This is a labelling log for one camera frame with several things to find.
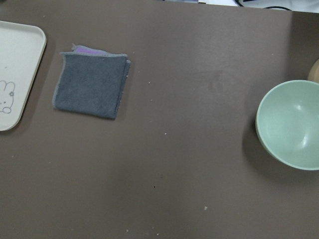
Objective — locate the cream rabbit tray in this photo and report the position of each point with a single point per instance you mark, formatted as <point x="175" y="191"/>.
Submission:
<point x="21" y="50"/>

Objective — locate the grey folded cloth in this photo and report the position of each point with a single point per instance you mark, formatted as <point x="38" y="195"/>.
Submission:
<point x="91" y="82"/>

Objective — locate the green bowl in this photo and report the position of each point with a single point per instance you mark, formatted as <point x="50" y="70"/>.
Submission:
<point x="287" y="124"/>

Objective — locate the wooden stand with rod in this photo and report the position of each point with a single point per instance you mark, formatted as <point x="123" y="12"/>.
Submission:
<point x="314" y="72"/>

